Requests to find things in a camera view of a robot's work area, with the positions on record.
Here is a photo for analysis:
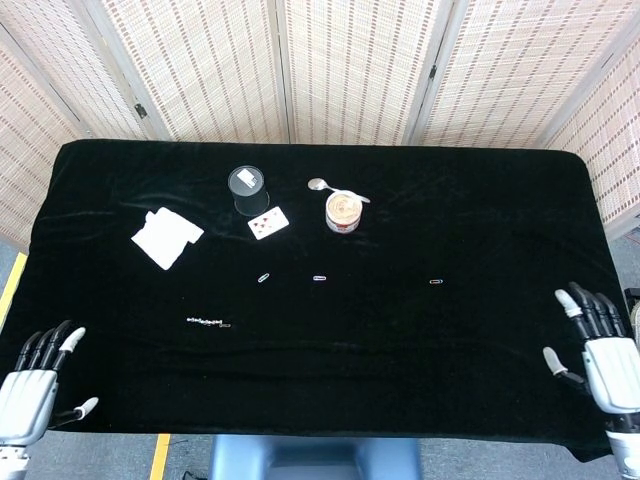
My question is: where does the yellow floor tape strip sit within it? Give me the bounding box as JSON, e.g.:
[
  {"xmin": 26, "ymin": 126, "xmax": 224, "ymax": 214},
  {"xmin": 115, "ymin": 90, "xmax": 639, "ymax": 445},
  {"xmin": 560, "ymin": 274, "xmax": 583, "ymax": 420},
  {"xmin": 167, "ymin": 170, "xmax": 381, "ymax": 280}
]
[
  {"xmin": 0, "ymin": 251, "xmax": 29, "ymax": 334},
  {"xmin": 149, "ymin": 433, "xmax": 172, "ymax": 480}
]

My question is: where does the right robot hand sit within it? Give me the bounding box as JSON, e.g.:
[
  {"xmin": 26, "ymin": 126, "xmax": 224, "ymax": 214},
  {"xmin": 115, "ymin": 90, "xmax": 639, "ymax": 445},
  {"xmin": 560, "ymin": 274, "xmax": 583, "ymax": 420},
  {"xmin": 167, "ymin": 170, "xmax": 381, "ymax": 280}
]
[{"xmin": 543, "ymin": 281, "xmax": 640, "ymax": 416}]

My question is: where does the white folded paper napkin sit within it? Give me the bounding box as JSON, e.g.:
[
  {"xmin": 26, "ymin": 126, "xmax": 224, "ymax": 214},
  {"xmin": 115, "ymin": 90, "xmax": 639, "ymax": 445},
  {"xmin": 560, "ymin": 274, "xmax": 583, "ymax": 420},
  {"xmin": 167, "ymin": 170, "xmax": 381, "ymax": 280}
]
[{"xmin": 130, "ymin": 206, "xmax": 206, "ymax": 272}]

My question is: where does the metal spoon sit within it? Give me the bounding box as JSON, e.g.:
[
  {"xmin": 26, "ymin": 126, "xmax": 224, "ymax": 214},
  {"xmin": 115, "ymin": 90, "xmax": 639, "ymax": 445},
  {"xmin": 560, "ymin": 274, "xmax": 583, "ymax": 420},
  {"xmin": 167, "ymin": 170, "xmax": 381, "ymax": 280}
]
[{"xmin": 307, "ymin": 177, "xmax": 372, "ymax": 204}]

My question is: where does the open peanut butter jar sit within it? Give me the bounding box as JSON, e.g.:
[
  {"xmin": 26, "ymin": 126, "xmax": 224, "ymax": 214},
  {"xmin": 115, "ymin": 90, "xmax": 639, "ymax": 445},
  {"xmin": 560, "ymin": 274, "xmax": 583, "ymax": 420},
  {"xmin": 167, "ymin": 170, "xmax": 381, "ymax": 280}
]
[{"xmin": 324, "ymin": 190, "xmax": 363, "ymax": 235}]

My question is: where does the black mesh pen holder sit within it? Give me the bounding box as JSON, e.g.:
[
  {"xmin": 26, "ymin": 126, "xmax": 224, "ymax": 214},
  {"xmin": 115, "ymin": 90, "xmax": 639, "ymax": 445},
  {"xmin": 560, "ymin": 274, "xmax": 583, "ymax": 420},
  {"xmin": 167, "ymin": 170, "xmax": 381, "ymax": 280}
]
[{"xmin": 227, "ymin": 164, "xmax": 272, "ymax": 217}]

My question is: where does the woven bamboo folding screen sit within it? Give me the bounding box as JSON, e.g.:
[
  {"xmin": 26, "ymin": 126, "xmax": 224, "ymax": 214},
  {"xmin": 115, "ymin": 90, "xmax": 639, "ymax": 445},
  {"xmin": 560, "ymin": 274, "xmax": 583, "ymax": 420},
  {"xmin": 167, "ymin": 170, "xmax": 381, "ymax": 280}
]
[{"xmin": 0, "ymin": 0, "xmax": 640, "ymax": 251}]

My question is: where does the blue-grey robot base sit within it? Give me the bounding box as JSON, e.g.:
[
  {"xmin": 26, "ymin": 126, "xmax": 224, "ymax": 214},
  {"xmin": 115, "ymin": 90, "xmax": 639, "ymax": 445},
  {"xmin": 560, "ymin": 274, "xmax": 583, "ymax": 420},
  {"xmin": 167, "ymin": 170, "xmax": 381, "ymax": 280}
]
[{"xmin": 208, "ymin": 433, "xmax": 424, "ymax": 480}]

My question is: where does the playing card with red pips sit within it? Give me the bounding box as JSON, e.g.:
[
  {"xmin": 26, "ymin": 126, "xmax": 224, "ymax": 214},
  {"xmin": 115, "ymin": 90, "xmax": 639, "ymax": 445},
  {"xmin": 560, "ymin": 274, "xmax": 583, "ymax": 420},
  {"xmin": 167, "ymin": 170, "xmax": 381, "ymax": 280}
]
[{"xmin": 246, "ymin": 205, "xmax": 292, "ymax": 242}]

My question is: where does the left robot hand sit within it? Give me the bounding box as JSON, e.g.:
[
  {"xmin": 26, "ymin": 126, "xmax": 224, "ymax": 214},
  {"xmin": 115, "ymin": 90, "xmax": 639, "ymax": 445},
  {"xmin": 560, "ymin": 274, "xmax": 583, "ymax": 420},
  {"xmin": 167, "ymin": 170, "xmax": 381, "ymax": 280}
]
[{"xmin": 0, "ymin": 319, "xmax": 100, "ymax": 448}]

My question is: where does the black velvet tablecloth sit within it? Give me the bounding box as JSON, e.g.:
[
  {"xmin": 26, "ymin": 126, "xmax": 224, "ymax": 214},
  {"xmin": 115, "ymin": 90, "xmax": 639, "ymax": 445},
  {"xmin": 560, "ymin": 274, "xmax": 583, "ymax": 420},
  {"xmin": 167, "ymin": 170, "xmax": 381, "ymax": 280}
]
[{"xmin": 0, "ymin": 138, "xmax": 640, "ymax": 464}]

